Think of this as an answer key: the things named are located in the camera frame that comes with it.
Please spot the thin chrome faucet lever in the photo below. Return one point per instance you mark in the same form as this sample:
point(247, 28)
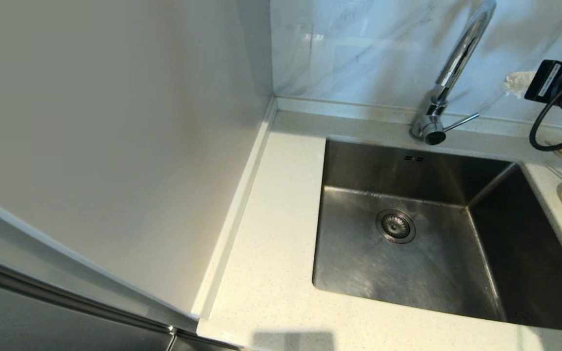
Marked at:
point(461, 122)

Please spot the chrome gooseneck faucet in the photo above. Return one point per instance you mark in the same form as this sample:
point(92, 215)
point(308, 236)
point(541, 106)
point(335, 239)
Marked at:
point(462, 48)

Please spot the grey refrigerator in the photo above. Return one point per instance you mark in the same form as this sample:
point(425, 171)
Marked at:
point(42, 321)

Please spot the round metal drain strainer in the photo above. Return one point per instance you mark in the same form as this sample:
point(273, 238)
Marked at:
point(396, 226)

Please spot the stainless steel sink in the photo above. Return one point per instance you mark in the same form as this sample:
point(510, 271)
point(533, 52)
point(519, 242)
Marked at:
point(359, 263)

